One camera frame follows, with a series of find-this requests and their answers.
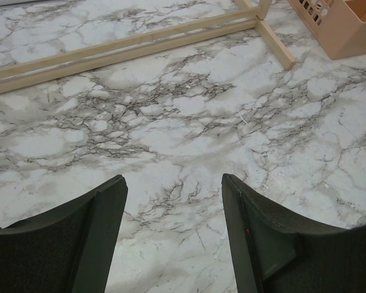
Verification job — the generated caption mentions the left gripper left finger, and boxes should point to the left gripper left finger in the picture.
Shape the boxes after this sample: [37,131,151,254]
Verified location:
[0,175,128,292]

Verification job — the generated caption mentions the wooden clothes rack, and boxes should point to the wooden clothes rack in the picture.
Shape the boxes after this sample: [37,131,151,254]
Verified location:
[0,1,296,94]

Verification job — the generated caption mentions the orange file organizer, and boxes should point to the orange file organizer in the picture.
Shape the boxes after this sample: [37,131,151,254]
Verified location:
[289,0,366,60]

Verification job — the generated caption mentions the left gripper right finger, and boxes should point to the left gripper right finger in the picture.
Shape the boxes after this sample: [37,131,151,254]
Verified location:
[222,174,366,292]

